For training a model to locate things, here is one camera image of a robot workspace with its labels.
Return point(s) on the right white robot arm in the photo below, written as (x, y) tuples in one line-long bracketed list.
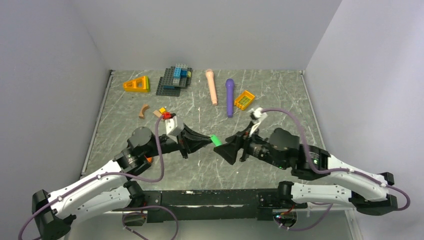
[(345, 185)]

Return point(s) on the green key tag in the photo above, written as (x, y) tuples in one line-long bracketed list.
[(215, 140)]

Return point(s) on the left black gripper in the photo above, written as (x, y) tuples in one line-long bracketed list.
[(189, 141)]

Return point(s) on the pink toy microphone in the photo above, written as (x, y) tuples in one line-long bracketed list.
[(211, 85)]

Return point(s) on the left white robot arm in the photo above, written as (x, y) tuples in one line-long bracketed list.
[(114, 185)]

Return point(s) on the wooden rectangular block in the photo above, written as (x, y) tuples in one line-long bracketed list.
[(157, 113)]

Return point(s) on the orange yellow triangular block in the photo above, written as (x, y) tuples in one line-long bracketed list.
[(137, 85)]

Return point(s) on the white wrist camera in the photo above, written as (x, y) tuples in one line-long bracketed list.
[(173, 124), (257, 117)]

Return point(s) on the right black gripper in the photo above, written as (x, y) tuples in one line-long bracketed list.
[(241, 139)]

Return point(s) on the purple toy microphone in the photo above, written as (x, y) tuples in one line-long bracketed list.
[(229, 85)]

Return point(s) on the black base bar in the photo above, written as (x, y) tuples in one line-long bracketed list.
[(212, 204)]

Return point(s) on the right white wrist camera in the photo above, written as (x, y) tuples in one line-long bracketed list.
[(257, 117)]

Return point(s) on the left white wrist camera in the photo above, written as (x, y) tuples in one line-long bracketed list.
[(173, 124)]

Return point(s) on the wooden arch block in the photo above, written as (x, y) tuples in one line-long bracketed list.
[(143, 109)]

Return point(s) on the grey blue brick stack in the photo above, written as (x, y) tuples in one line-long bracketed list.
[(174, 79)]

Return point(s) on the yellow grid brick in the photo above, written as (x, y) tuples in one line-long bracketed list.
[(244, 100)]

